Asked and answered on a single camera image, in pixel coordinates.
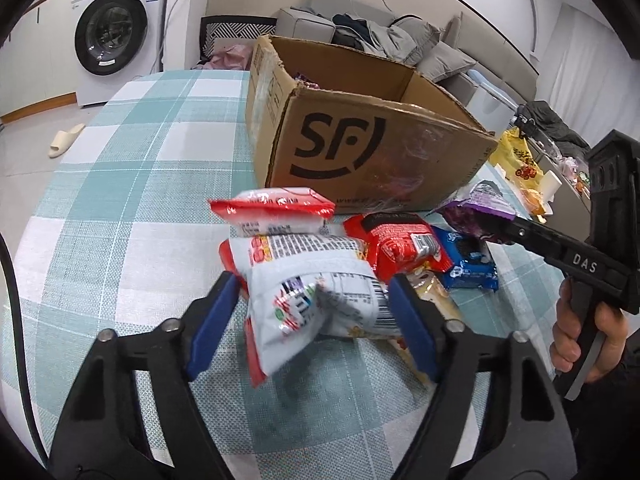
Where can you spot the large white red snack packet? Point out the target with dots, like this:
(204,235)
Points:
(300,280)

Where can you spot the clear cream bread packet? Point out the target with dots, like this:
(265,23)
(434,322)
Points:
(440,295)

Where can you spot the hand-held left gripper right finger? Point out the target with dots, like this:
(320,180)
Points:
(415,330)

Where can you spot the pink plastic bag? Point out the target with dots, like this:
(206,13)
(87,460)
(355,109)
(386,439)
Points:
(227,57)

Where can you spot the yellow plastic bag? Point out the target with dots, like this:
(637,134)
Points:
(517,160)

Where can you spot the grey pillow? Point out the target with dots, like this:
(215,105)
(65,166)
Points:
(417,37)
(450,60)

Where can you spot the pile of grey dark clothes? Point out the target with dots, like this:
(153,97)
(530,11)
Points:
(375,37)

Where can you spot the blue cookie packet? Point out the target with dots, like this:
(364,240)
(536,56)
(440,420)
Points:
(465,260)

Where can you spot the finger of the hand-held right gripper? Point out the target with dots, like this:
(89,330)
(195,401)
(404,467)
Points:
(530,237)

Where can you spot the beige slipper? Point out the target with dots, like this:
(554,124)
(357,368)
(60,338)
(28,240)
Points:
(65,140)

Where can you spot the person's right hand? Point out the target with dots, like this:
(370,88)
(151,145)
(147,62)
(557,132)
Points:
(562,330)

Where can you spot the light blue blanket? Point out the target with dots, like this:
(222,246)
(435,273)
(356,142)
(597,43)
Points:
(492,85)

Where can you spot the small white red snack packet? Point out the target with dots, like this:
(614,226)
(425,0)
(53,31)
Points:
(270,210)

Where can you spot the green white checked tablecloth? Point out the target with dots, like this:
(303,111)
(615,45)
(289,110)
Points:
(150,185)

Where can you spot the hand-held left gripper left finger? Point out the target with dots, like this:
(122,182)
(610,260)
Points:
(212,327)

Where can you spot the black white patterned basket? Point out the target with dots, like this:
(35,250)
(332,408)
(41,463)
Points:
(235,27)

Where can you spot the dark green jacket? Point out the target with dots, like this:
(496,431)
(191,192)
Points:
(555,125)

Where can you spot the white cylindrical bin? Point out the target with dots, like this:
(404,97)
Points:
(485,110)

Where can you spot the white kitchen base cabinet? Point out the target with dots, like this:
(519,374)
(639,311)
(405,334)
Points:
(35,60)

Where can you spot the brown cardboard box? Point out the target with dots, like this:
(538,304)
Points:
(340,160)

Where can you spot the grey sofa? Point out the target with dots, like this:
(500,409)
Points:
(305,22)

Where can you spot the red black noodle packet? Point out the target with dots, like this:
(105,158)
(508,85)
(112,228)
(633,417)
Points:
(400,240)

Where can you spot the white paper roll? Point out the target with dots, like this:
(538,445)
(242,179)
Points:
(549,185)

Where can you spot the white washing machine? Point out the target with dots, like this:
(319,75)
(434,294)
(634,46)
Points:
(115,35)

